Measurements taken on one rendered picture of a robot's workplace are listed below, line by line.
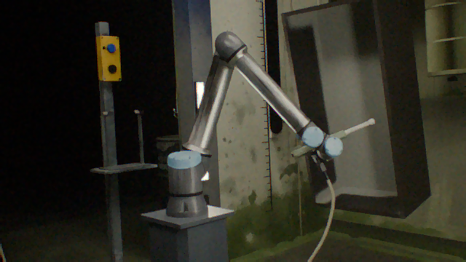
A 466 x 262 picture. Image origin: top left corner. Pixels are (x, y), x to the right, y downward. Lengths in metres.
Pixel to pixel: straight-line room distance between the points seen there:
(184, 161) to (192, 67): 1.06
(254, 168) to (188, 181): 1.33
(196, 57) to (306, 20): 0.72
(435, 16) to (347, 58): 0.89
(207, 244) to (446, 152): 2.22
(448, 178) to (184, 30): 2.10
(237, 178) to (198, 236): 1.25
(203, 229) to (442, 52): 2.25
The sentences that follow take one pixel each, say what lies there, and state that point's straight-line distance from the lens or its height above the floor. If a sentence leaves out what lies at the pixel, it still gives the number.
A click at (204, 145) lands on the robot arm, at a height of 0.93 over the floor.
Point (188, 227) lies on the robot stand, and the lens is 2.02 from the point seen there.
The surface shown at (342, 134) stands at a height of 0.93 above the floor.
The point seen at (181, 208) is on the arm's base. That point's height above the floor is 0.68.
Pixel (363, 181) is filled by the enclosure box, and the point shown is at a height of 0.58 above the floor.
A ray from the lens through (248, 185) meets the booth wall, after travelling 3.34.
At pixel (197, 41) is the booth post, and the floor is 1.53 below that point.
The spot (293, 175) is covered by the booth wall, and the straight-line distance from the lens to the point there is 3.68.
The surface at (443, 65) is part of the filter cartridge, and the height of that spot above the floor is 1.32.
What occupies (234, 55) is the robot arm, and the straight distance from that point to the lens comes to 2.10.
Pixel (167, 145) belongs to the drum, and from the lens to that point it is 3.72.
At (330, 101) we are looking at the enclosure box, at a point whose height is 1.11.
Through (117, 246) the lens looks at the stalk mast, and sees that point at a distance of 3.03.
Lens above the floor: 1.11
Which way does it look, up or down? 3 degrees down
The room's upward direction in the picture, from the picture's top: 3 degrees counter-clockwise
